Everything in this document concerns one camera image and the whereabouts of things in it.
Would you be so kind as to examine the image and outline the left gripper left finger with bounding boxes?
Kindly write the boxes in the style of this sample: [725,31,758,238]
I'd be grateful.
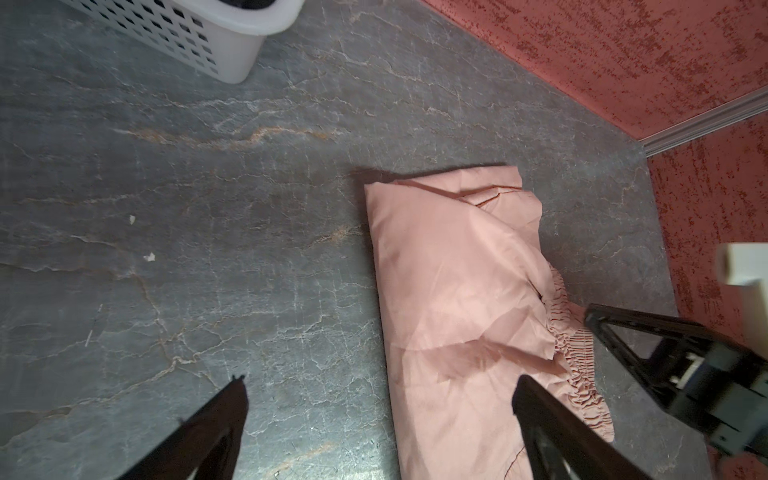
[121,376,249,480]

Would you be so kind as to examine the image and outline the pink shorts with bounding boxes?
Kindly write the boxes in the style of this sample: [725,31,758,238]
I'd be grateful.
[365,166,614,479]

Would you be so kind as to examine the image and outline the right corner aluminium post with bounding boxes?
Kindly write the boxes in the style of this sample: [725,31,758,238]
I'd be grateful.
[640,87,767,158]

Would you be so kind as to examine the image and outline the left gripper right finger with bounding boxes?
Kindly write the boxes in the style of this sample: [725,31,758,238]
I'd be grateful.
[512,375,648,480]

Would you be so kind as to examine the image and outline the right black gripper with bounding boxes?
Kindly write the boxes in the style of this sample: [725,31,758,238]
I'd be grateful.
[585,304,767,459]

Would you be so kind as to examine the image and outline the white plastic basket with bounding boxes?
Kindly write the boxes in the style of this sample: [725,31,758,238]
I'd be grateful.
[65,0,305,84]

